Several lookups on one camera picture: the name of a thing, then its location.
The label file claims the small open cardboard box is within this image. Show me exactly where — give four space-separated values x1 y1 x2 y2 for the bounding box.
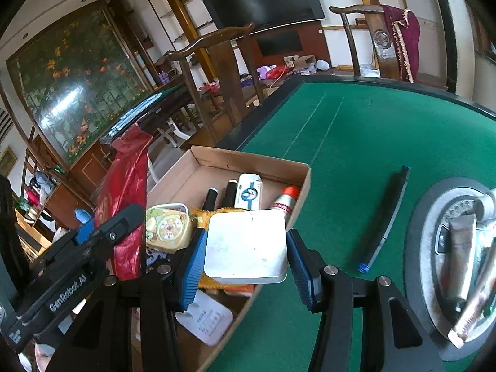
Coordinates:
284 55 317 73

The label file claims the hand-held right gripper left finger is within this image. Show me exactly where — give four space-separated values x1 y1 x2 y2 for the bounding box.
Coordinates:
44 228 210 372

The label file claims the yellow cracker packet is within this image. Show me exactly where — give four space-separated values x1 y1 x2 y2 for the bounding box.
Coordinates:
189 206 264 296

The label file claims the black pen blue cap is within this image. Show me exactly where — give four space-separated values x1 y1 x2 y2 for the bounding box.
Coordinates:
356 165 412 275

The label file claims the black curved television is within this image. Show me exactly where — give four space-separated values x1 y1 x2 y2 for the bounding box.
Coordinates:
202 0 326 34

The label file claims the white square box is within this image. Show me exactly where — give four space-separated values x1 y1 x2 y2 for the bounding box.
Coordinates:
203 209 290 285

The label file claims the grey tube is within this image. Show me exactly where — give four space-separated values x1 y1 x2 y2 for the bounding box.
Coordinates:
447 213 478 311

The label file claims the dark mahjong table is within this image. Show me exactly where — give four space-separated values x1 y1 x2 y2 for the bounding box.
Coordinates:
100 83 195 144

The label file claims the small black screen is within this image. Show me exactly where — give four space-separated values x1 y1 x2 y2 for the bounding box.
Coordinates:
256 30 304 58

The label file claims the flower wall painting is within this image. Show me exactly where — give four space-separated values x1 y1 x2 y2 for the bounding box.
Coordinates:
6 0 156 168

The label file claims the white power adapter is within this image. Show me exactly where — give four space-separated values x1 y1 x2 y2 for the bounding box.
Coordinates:
175 290 235 347

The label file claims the maroon fringed cloth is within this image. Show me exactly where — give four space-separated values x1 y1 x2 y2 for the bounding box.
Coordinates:
382 4 421 84

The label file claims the red plastic bag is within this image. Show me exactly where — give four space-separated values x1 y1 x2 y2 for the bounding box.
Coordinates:
95 123 153 282

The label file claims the round table control panel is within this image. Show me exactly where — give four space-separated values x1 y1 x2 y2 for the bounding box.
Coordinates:
403 177 496 363

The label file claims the glue bottle orange cap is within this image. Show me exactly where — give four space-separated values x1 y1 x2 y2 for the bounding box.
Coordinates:
270 185 302 220

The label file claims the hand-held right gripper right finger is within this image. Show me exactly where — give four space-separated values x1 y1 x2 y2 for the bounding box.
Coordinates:
286 229 446 372

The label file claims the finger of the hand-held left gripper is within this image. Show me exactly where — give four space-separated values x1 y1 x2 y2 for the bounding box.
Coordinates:
74 209 96 244
95 203 145 259

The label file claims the white orange medicine box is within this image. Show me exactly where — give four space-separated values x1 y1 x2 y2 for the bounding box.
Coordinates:
233 173 263 212

